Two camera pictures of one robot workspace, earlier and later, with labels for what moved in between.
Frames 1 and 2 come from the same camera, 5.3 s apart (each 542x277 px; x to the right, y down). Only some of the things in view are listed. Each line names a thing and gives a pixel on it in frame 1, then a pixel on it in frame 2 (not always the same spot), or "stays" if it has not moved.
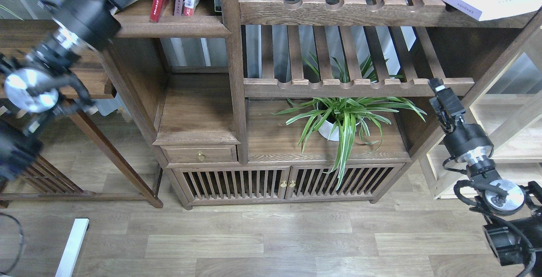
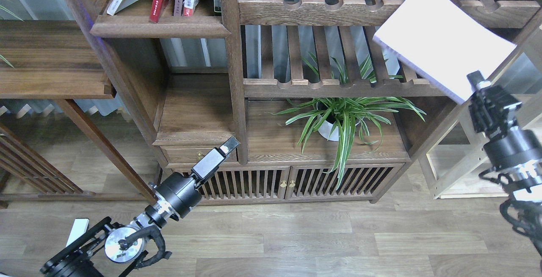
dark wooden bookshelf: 305,86 stays
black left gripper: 90,20 -> 178,193
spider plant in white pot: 347,120 stays
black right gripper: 468,143 -> 493,111
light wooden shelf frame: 507,106 stays
